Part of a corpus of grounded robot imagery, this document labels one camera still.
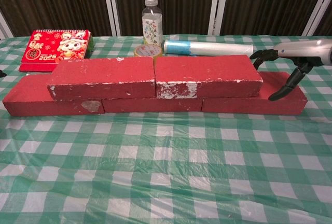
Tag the white partition frame post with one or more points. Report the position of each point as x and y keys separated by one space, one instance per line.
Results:
x=315 y=16
x=216 y=6
x=3 y=27
x=111 y=6

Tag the red brick with white-chipped side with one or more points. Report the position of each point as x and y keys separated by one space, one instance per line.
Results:
x=207 y=71

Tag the yellow packing tape roll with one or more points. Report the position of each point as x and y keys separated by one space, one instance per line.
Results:
x=146 y=50

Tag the red brick with white-speckled edge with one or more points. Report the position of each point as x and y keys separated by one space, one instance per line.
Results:
x=103 y=73

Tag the red brick with grey patch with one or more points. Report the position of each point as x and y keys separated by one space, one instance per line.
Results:
x=26 y=104

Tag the plain red brick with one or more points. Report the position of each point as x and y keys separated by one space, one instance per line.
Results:
x=246 y=106
x=153 y=104

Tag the clear plastic bottle, white cap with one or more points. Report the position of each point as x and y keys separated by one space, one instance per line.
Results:
x=152 y=27

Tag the green white checkered tablecloth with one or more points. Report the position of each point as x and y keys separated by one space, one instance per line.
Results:
x=155 y=182

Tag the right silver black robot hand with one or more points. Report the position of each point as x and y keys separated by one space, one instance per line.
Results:
x=306 y=51

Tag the roll of clear plastic bags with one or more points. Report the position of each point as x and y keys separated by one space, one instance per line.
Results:
x=220 y=49

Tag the red 2026 desk calendar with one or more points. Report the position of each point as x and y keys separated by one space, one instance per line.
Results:
x=52 y=50

